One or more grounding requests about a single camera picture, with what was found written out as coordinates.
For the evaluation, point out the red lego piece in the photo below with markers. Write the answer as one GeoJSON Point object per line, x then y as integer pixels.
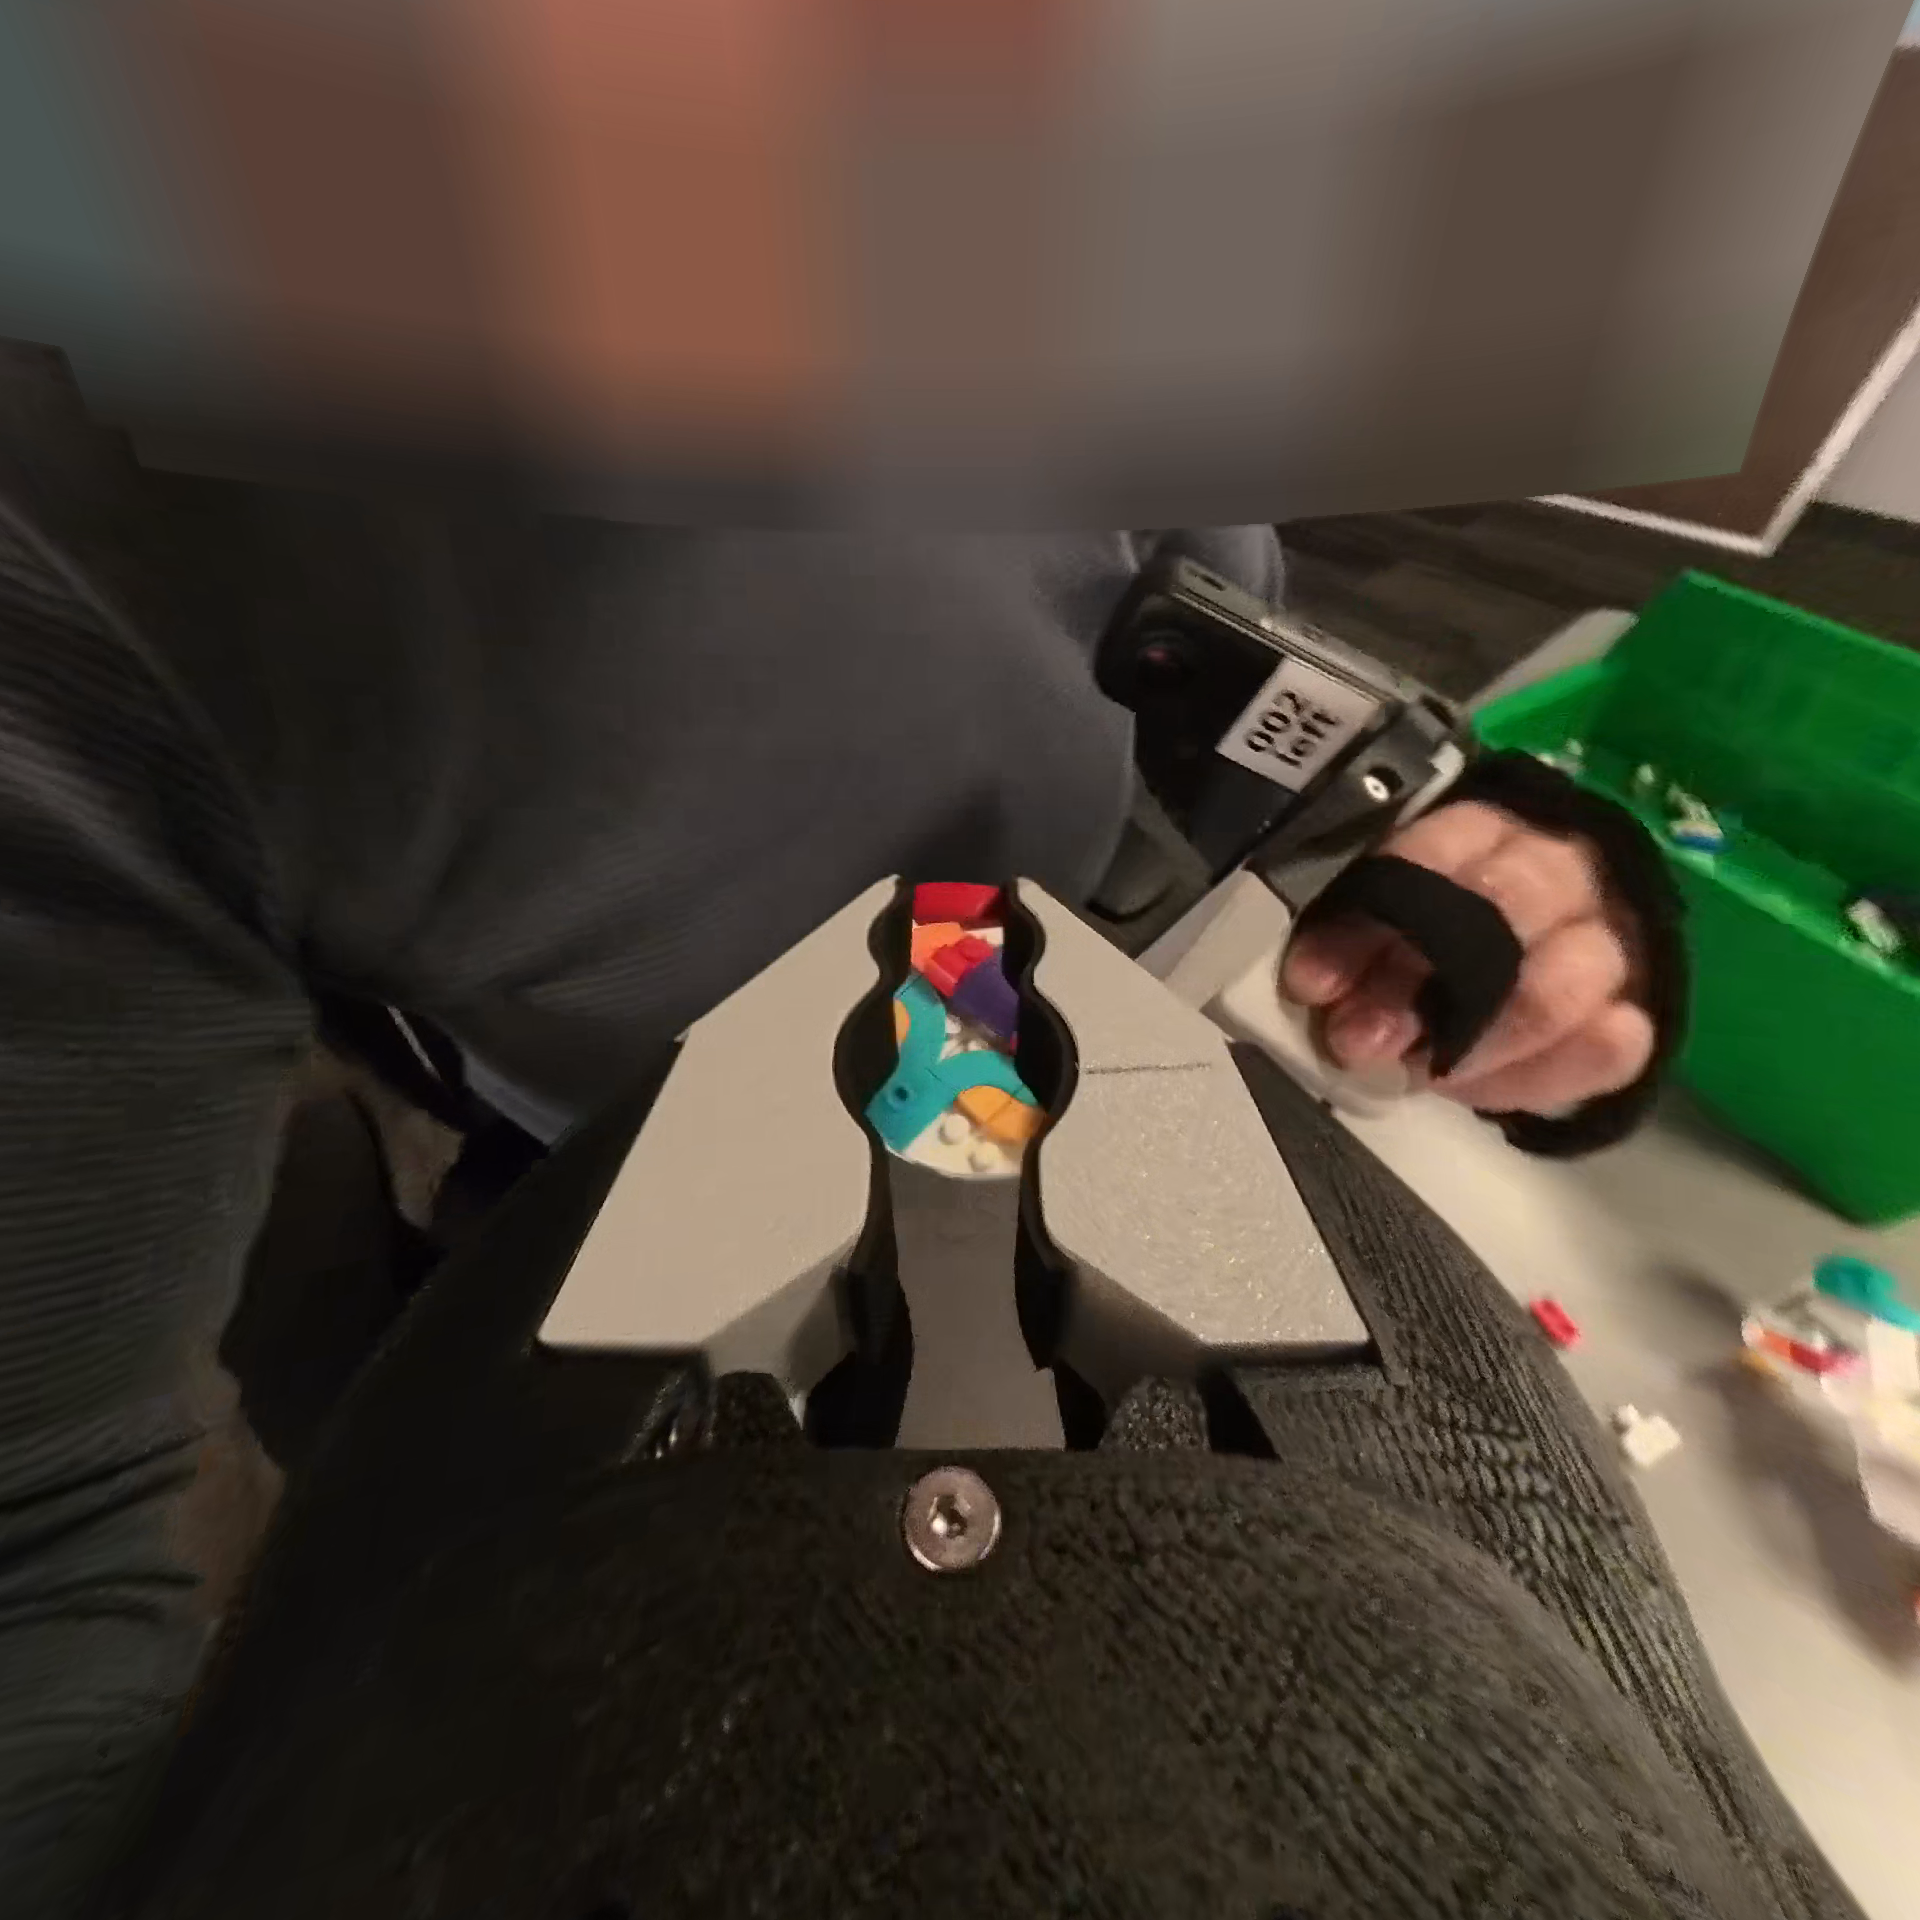
{"type": "Point", "coordinates": [1555, 1324]}

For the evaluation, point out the teal lego piece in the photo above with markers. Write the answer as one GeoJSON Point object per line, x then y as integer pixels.
{"type": "Point", "coordinates": [1861, 1286]}

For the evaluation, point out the small white lego piece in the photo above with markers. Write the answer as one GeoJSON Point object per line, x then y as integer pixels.
{"type": "Point", "coordinates": [1647, 1436]}

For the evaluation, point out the green plastic bin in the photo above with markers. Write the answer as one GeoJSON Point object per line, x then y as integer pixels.
{"type": "Point", "coordinates": [1771, 1050]}

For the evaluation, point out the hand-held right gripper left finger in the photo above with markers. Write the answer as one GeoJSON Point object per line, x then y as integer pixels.
{"type": "Point", "coordinates": [722, 1184]}

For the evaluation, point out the person's left hand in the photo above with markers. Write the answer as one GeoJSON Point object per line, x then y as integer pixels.
{"type": "Point", "coordinates": [1577, 973]}

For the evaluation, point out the person's grey sweater torso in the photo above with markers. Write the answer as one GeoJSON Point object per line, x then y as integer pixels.
{"type": "Point", "coordinates": [524, 779]}

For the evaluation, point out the round colourful lego build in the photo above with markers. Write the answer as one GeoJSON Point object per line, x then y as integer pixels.
{"type": "Point", "coordinates": [961, 1050]}

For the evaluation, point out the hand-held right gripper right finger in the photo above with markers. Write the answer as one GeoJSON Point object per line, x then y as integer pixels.
{"type": "Point", "coordinates": [1201, 1200]}

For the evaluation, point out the pile of loose lego pieces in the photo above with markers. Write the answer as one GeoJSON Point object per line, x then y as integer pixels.
{"type": "Point", "coordinates": [1694, 818]}

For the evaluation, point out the white lego unicorn build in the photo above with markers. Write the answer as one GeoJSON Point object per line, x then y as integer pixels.
{"type": "Point", "coordinates": [1861, 1425]}

